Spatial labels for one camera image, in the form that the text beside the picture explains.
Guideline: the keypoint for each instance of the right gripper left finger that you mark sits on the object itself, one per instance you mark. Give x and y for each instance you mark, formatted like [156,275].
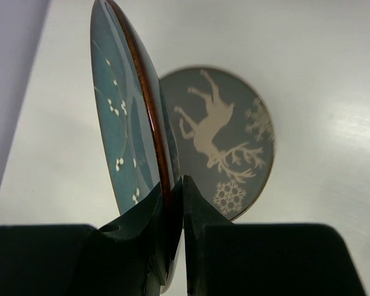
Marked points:
[135,253]

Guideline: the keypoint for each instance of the dark teal blossom plate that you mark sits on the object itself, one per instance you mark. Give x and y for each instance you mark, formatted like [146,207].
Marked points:
[139,146]

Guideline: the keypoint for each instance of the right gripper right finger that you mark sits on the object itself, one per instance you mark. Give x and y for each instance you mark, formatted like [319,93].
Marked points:
[197,214]

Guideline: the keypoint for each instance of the grey deer plate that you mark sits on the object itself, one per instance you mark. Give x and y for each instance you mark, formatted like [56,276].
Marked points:
[224,135]

